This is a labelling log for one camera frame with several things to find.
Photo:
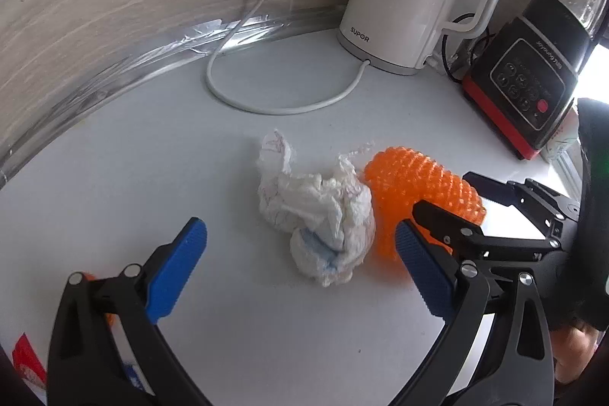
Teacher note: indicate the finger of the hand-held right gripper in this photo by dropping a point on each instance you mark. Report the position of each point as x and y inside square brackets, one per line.
[495, 192]
[437, 218]

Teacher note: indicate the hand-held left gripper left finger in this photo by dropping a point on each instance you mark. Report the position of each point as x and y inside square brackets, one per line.
[176, 273]

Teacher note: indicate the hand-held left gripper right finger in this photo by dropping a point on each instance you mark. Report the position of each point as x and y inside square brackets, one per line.
[423, 268]

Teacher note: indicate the orange spiky fruit net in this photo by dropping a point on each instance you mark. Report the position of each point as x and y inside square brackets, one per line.
[418, 177]

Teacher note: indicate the orange peel piece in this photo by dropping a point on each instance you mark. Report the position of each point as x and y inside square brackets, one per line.
[110, 318]

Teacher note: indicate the white tissue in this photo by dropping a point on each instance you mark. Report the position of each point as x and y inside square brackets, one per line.
[323, 215]

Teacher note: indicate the red packet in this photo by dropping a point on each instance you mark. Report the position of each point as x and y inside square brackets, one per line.
[28, 358]

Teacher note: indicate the person's right hand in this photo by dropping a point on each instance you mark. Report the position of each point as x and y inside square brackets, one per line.
[575, 349]

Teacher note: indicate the pale green cup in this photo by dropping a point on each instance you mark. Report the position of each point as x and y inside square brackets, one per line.
[559, 142]

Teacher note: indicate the red and black blender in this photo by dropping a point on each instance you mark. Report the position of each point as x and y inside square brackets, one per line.
[523, 73]

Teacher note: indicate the clear wall sealing strip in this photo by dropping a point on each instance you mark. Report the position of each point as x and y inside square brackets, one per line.
[142, 54]

